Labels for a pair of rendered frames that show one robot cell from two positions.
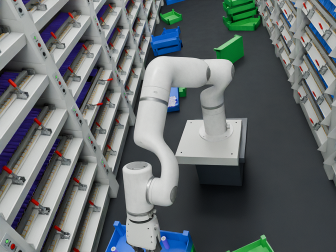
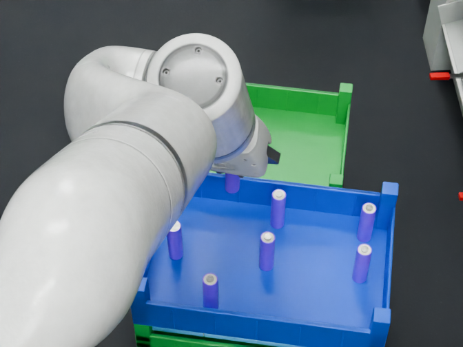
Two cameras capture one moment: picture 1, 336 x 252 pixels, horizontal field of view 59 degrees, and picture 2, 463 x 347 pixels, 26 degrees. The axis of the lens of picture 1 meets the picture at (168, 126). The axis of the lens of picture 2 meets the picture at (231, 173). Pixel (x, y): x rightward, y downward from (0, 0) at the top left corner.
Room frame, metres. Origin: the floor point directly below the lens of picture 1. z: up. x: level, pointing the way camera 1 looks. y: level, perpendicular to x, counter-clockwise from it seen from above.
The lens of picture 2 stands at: (1.20, -0.04, 1.47)
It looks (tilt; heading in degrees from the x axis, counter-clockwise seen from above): 52 degrees down; 162
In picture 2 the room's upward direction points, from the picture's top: straight up
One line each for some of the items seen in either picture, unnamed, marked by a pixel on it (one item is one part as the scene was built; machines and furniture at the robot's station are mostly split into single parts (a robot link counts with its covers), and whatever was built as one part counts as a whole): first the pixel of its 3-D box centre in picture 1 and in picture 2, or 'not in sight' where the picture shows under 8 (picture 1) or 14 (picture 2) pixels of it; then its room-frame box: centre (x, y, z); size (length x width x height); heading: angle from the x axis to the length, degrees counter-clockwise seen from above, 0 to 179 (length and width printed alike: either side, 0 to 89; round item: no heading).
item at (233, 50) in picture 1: (229, 52); not in sight; (2.46, -0.74, 0.10); 0.30 x 0.08 x 0.20; 120
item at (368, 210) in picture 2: not in sight; (366, 222); (0.57, 0.35, 0.44); 0.02 x 0.02 x 0.06
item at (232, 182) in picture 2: not in sight; (232, 171); (0.49, 0.20, 0.51); 0.02 x 0.02 x 0.06
